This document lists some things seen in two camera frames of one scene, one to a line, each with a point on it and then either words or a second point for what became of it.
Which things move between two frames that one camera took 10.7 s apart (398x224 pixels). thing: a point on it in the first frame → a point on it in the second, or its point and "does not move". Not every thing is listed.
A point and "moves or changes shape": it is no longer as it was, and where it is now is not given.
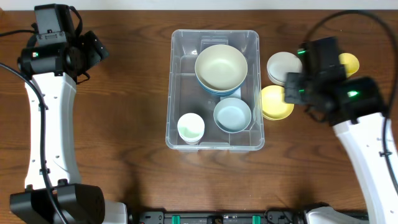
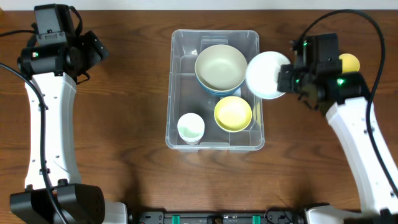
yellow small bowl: [273, 106] → [232, 114]
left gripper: [97, 50] does not move
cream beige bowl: [221, 67] does not move
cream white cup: [191, 126] does not move
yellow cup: [351, 61] does not move
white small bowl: [280, 63] moves or changes shape
